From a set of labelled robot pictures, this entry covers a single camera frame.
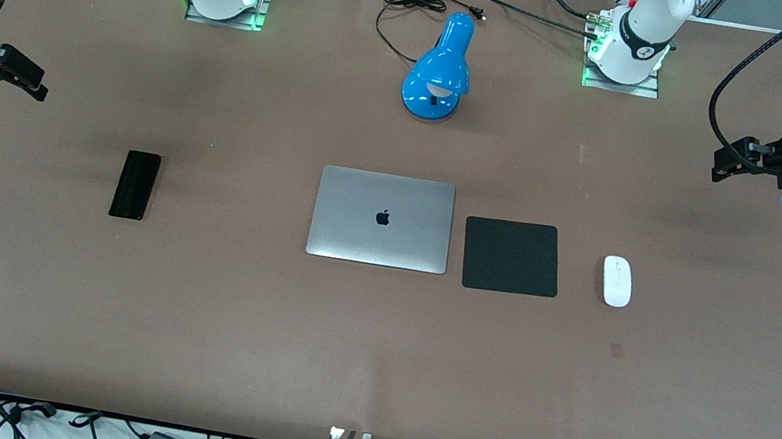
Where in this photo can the blue desk lamp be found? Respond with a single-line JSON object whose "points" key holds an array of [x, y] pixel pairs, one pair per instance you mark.
{"points": [[450, 67]]}

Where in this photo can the black mouse pad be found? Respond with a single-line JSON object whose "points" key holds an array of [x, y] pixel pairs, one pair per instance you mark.
{"points": [[512, 257]]}

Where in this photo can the black smartphone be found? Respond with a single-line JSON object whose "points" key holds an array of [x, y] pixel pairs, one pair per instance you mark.
{"points": [[135, 185]]}

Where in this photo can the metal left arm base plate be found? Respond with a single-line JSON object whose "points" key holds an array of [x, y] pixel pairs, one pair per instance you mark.
{"points": [[620, 88]]}

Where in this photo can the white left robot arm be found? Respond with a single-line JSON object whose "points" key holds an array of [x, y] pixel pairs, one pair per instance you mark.
{"points": [[643, 33]]}

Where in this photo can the white computer mouse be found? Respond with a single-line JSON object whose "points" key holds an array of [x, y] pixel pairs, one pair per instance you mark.
{"points": [[616, 282]]}

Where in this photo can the silver closed laptop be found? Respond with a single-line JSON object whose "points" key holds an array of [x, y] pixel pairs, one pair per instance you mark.
{"points": [[359, 230]]}

